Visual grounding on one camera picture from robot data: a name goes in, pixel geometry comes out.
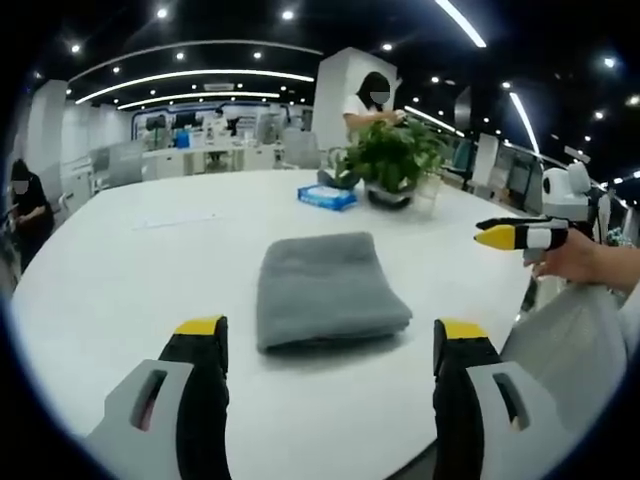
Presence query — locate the blue tissue packet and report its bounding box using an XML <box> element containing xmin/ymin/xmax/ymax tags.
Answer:
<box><xmin>296</xmin><ymin>182</ymin><xmax>358</xmax><ymax>213</ymax></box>

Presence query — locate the grey towel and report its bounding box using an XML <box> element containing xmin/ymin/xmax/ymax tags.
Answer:
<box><xmin>256</xmin><ymin>231</ymin><xmax>414</xmax><ymax>354</ymax></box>

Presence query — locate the green potted plant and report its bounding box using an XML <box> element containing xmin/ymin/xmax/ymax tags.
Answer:
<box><xmin>317</xmin><ymin>118</ymin><xmax>450</xmax><ymax>210</ymax></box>

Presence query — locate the person's right hand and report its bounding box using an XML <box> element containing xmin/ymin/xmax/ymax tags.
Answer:
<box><xmin>529</xmin><ymin>230</ymin><xmax>604</xmax><ymax>287</ymax></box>

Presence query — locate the grey mesh chair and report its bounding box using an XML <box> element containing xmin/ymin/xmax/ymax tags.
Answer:
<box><xmin>498</xmin><ymin>283</ymin><xmax>632</xmax><ymax>434</ymax></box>

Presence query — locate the clear glass container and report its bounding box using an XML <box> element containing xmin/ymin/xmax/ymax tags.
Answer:
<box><xmin>413</xmin><ymin>173</ymin><xmax>443</xmax><ymax>217</ymax></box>

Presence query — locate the white office chair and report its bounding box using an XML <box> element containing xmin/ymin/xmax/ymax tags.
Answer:
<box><xmin>281</xmin><ymin>129</ymin><xmax>322</xmax><ymax>171</ymax></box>
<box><xmin>88</xmin><ymin>143</ymin><xmax>145</xmax><ymax>195</ymax></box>

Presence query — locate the green office chair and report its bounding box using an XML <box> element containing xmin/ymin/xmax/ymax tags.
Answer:
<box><xmin>448</xmin><ymin>137</ymin><xmax>475</xmax><ymax>187</ymax></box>

